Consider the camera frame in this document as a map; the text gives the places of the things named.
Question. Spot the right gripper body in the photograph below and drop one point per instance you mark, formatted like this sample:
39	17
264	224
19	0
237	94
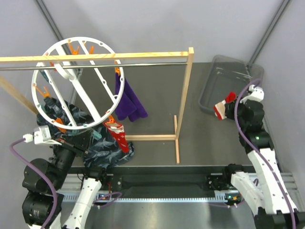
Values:
230	113

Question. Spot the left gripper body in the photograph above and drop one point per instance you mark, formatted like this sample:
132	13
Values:
69	143

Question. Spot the red snowflake sock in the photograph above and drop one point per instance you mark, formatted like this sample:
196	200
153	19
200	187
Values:
219	108
118	133

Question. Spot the teal clip front rim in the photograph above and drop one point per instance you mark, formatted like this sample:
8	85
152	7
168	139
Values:
96	135

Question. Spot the orange front clip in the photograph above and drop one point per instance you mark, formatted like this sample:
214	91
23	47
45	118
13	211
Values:
111	120

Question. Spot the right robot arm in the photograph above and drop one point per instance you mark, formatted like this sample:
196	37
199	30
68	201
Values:
269	201

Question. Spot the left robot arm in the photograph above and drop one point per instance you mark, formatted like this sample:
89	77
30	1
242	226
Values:
42	206

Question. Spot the teal clip front left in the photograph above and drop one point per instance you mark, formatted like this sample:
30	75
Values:
42	108

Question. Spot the orange clip top rim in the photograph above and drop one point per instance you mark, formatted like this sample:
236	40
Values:
45	93

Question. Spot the white round clip hanger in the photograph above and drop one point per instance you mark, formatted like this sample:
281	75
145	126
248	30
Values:
71	76

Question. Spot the orange clip holding purple sock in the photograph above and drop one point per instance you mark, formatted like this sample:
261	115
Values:
117	69

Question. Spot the orange clip right bar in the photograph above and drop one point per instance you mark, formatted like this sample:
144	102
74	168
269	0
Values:
73	51

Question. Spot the orange clip upper right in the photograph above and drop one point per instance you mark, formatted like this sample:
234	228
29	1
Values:
89	49

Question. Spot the dark shark print cloth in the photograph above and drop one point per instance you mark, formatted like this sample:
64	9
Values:
102	153

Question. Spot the grey plastic bin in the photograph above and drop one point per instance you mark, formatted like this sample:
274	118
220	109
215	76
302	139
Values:
226	75

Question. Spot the purple sock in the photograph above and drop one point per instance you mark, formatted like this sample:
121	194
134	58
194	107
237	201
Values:
130	106

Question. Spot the metal rack rod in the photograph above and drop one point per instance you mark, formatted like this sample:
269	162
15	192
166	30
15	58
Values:
91	66

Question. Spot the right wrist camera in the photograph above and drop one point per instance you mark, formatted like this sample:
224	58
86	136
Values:
254	93

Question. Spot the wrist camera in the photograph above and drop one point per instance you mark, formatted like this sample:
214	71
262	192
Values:
254	93
40	136

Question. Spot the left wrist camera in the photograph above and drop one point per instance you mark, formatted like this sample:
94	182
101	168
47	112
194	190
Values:
40	136

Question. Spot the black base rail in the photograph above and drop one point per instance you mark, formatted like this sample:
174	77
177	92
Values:
169	184

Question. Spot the wooden clothes rack frame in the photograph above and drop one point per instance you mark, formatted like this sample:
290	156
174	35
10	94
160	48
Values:
117	56

